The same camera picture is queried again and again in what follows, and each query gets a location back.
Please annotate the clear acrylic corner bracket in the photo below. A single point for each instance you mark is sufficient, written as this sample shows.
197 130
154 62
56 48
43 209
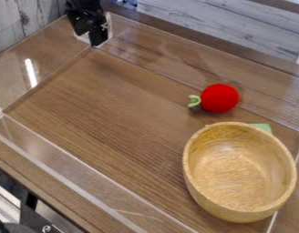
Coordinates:
94 31

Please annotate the red plush strawberry toy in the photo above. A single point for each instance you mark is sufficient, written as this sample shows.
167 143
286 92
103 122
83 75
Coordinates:
218 98

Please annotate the wooden bowl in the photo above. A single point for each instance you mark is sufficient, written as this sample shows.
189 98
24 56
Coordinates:
239 171

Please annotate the green sticky note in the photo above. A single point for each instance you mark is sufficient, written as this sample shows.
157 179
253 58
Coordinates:
265 127

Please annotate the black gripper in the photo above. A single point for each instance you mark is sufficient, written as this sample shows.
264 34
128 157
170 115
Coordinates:
87 18

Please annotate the clear acrylic tray wall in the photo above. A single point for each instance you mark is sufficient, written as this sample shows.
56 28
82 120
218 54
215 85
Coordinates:
80 192

